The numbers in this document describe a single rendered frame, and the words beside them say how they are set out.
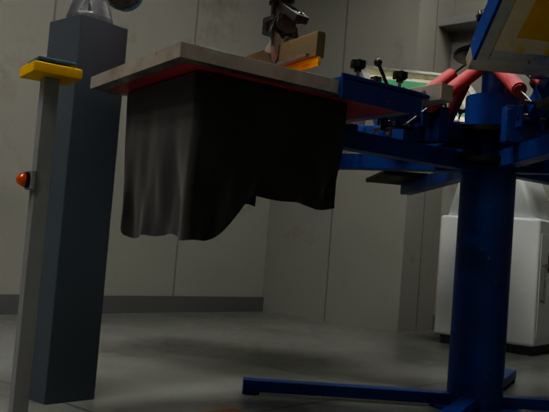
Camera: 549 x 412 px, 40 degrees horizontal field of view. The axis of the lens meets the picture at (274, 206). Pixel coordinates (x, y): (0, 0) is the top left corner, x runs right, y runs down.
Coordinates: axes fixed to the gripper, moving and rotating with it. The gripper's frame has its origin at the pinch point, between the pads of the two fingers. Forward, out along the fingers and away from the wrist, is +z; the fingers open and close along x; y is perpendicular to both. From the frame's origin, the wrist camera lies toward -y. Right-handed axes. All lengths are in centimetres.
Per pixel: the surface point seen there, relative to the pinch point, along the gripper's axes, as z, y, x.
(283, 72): 11.7, -29.3, 18.9
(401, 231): 37, 217, -262
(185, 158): 36, -19, 39
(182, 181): 42, -18, 39
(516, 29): -8, -54, -40
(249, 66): 12.4, -29.3, 29.1
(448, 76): -11, 4, -76
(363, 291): 83, 245, -254
